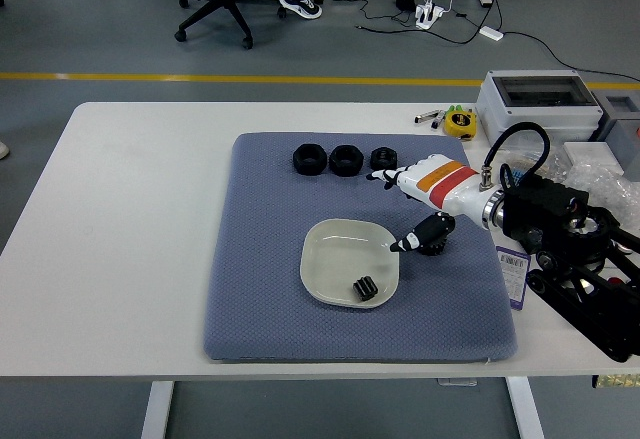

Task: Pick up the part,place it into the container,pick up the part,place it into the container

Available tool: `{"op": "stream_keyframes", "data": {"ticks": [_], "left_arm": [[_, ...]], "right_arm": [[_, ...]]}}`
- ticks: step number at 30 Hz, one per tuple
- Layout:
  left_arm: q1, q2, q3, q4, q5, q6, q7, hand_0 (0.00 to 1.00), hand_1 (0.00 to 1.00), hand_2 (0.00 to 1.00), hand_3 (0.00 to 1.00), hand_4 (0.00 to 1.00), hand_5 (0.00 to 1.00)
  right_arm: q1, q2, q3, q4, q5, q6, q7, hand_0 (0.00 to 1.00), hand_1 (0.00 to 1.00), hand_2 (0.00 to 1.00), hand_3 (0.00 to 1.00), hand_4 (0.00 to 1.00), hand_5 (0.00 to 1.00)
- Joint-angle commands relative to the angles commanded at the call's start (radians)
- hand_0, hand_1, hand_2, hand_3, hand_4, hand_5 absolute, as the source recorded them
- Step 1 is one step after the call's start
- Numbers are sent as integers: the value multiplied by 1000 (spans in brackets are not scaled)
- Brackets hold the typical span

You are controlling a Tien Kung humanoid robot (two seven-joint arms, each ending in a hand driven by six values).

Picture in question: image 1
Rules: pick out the black silver utility knife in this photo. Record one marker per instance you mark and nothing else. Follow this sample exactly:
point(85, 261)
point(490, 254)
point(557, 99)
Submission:
point(425, 117)

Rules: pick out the dark grey device box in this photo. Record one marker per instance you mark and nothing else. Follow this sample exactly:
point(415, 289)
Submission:
point(622, 126)

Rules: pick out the clear plastic bag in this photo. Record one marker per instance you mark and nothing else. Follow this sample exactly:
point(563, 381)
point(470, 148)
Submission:
point(610, 184)

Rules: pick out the white power adapter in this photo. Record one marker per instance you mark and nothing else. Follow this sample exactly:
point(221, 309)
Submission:
point(491, 32)

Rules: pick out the large black gear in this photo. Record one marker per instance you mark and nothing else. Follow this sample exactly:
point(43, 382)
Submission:
point(436, 250)

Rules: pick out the small black hex nut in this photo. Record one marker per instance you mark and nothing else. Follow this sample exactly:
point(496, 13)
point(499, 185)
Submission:
point(376, 159)

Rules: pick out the grey electrical enclosure box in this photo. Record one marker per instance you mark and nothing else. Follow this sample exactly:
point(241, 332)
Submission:
point(540, 109)

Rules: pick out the small black gear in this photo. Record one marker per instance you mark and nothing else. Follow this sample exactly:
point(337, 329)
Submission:
point(365, 289)

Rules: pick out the white under-table bracket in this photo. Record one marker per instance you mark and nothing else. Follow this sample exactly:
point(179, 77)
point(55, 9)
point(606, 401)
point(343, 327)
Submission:
point(457, 382)

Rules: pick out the white square dish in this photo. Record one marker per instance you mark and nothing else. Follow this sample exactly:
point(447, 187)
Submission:
point(335, 259)

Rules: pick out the white shoe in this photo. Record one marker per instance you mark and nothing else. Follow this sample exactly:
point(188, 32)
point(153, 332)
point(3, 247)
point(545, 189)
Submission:
point(4, 150)

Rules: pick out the white foam block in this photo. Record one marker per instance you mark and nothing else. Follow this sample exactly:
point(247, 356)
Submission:
point(592, 155)

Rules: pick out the clear bag of small parts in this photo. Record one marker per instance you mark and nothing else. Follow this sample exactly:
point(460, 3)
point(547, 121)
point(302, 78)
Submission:
point(525, 156)

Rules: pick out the small black silver tool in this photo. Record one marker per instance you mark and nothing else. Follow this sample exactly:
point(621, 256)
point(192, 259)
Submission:
point(438, 122)

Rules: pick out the large black hex nut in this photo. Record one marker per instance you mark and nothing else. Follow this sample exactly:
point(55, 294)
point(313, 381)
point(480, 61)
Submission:
point(337, 163)
point(300, 161)

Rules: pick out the white power strip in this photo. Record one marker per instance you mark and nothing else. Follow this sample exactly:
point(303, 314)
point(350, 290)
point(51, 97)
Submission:
point(429, 14)

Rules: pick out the blue-grey padded mat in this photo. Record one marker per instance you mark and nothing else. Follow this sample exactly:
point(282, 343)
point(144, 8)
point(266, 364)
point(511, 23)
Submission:
point(280, 319)

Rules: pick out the white table leg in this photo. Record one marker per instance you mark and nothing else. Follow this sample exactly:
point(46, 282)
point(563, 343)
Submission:
point(525, 409)
point(157, 409)

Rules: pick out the yellow-green packet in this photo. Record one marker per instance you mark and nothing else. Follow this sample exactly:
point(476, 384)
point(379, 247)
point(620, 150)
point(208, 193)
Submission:
point(617, 381)

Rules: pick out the purple label card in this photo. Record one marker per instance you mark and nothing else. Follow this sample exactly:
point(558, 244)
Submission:
point(515, 284)

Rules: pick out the yellow tape measure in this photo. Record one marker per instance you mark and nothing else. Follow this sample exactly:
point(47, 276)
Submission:
point(461, 125)

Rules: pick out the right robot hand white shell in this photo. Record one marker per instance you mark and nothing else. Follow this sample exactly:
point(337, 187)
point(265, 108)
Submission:
point(450, 184)

